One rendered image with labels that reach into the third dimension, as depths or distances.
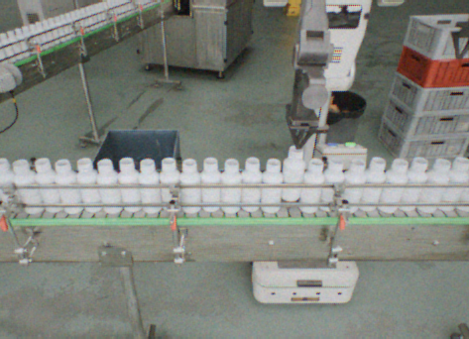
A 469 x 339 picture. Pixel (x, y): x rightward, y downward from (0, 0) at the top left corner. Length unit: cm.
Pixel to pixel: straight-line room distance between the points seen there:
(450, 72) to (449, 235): 209
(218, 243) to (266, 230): 15
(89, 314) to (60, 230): 104
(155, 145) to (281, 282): 92
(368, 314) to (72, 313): 155
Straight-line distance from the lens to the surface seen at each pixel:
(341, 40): 150
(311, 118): 90
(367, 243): 120
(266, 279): 189
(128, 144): 167
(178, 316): 205
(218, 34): 458
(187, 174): 99
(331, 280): 195
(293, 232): 110
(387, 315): 222
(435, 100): 328
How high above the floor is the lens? 172
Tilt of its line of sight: 33 degrees down
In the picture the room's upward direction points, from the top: straight up
